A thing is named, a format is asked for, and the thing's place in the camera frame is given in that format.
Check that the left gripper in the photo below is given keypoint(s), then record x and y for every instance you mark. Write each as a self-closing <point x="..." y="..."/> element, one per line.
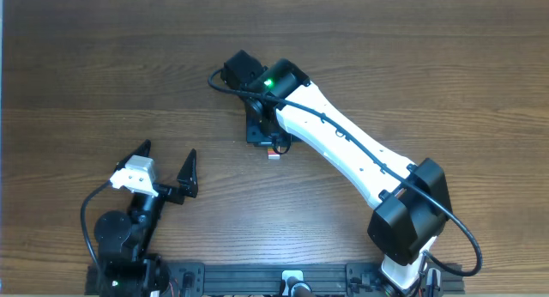
<point x="171" y="194"/>

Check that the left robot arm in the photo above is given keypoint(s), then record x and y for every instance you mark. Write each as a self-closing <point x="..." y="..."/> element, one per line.
<point x="124" y="232"/>

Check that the red cube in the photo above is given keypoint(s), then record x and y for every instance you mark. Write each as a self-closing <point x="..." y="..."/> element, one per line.
<point x="271" y="152"/>

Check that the white cube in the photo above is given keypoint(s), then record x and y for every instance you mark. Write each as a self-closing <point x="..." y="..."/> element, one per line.
<point x="274" y="157"/>

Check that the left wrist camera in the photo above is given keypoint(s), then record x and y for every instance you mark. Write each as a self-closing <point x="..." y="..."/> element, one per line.
<point x="135" y="177"/>

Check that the mounting rail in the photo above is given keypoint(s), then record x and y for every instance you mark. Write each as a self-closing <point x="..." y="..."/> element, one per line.
<point x="244" y="280"/>

